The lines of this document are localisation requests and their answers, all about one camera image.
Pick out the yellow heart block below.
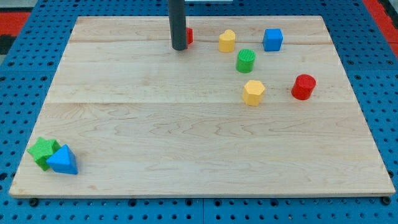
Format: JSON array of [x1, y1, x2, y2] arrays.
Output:
[[218, 29, 236, 53]]

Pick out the red star block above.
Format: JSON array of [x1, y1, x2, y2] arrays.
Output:
[[186, 27, 193, 45]]

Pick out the green star block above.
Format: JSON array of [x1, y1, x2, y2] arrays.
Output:
[[27, 137, 61, 171]]

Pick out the yellow hexagon block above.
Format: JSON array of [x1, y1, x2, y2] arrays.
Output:
[[242, 80, 266, 106]]

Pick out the light wooden board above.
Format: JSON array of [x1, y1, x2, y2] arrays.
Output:
[[9, 16, 396, 198]]

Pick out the green cylinder block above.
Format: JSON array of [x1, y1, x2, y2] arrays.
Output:
[[236, 49, 256, 73]]

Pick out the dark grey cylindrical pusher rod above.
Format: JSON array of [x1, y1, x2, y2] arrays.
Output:
[[168, 0, 187, 50]]

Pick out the blue cube block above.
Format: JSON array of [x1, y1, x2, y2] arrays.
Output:
[[262, 29, 284, 52]]

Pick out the red cylinder block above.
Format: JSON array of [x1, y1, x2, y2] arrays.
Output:
[[291, 74, 317, 100]]

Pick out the blue triangle block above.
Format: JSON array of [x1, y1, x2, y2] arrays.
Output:
[[46, 144, 78, 175]]

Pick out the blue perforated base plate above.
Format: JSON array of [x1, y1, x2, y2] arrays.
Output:
[[1, 0, 397, 223]]

